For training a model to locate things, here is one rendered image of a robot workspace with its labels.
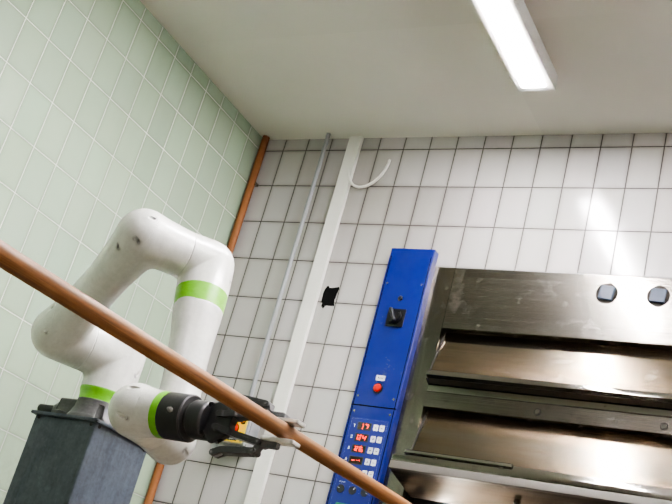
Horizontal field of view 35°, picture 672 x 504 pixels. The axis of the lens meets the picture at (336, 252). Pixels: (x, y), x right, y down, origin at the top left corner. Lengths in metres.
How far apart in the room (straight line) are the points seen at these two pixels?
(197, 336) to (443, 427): 1.17
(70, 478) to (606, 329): 1.58
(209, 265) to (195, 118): 1.42
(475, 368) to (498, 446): 0.26
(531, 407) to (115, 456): 1.24
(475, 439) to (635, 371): 0.50
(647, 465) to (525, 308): 0.61
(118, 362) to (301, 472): 0.95
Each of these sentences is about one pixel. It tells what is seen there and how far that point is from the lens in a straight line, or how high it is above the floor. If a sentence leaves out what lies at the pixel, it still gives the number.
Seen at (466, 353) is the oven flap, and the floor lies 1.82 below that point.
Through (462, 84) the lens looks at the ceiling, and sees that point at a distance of 3.46.
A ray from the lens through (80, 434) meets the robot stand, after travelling 2.59.
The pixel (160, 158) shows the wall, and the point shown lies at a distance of 3.61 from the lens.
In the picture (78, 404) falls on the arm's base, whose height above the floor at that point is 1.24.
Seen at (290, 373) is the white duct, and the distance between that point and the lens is 3.54.
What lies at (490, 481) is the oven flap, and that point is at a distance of 3.01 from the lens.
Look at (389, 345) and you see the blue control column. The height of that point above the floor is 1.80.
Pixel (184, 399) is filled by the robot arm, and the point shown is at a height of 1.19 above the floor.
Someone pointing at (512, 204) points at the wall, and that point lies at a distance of 3.52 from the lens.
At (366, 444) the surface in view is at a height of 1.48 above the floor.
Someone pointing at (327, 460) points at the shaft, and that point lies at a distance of 2.10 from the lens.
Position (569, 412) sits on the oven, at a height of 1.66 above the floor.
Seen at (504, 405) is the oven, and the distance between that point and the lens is 3.23.
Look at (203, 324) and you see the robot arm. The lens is 2.34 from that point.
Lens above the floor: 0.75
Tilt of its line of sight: 22 degrees up
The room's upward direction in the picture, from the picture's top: 16 degrees clockwise
